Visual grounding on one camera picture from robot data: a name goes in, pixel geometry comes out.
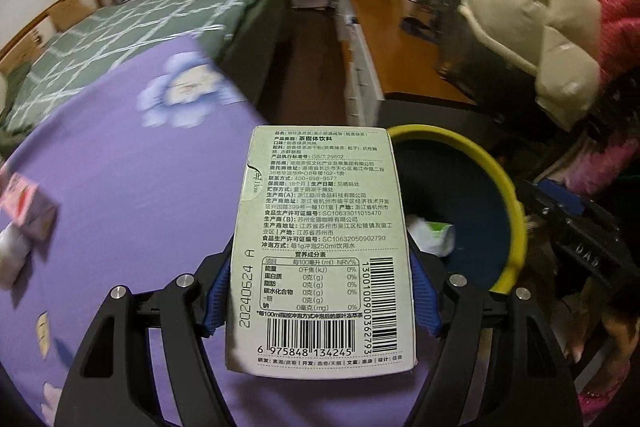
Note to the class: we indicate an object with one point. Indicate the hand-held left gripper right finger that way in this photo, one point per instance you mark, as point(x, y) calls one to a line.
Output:
point(425, 302)

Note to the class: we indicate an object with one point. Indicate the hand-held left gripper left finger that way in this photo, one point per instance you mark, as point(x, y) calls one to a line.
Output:
point(220, 302)

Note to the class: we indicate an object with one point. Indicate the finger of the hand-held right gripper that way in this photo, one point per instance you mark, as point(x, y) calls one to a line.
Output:
point(560, 199)

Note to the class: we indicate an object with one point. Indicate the yellow rimmed waste bin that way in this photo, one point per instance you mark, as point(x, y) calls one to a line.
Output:
point(500, 187)

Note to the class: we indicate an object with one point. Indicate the white green packet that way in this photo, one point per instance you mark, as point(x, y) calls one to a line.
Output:
point(435, 237)

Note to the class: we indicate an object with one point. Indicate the pale green carton box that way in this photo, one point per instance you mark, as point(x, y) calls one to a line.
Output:
point(320, 232)

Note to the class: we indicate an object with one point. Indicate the person's right hand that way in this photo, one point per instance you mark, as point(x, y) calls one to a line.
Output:
point(575, 337)

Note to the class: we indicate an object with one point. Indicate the pink fluffy cloth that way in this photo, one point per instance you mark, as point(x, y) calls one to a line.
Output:
point(615, 157)

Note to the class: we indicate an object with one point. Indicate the purple floral tablecloth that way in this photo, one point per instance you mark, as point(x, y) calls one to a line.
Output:
point(125, 207)

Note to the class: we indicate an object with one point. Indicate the cream puffer jacket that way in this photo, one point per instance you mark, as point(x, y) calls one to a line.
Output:
point(540, 7)

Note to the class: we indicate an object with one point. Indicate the wooden low cabinet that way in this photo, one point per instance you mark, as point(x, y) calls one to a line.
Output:
point(400, 57)

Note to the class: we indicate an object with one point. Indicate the pink carton box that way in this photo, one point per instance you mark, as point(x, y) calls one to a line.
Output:
point(25, 207)

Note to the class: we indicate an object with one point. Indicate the bed with green checked cover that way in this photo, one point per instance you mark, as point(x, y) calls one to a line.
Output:
point(125, 27)

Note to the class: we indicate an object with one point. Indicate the wooden headboard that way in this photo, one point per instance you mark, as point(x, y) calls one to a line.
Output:
point(65, 7)

